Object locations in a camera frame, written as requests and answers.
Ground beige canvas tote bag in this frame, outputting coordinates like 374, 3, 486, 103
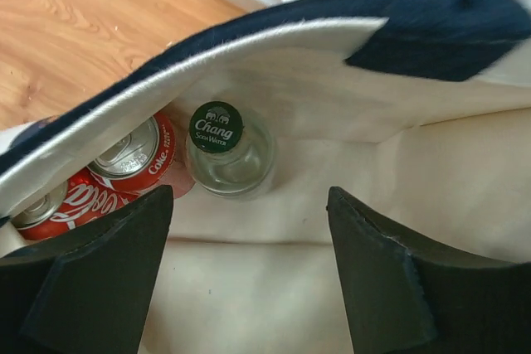
1, 0, 530, 353

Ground red coke can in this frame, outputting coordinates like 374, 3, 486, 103
12, 168, 137, 241
88, 112, 194, 199

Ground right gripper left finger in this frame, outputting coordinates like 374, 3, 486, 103
1, 186, 173, 353

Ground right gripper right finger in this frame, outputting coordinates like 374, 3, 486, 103
327, 187, 530, 353

